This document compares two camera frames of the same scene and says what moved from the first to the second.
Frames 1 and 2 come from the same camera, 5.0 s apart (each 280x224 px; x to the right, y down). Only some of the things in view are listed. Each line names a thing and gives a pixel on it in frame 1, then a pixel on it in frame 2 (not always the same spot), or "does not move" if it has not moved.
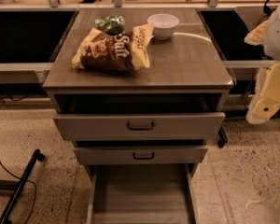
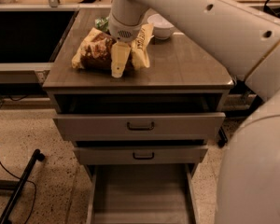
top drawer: (138, 117) does not move
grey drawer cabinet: (141, 133) does not move
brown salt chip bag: (124, 50) does not move
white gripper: (278, 35) to (123, 32)
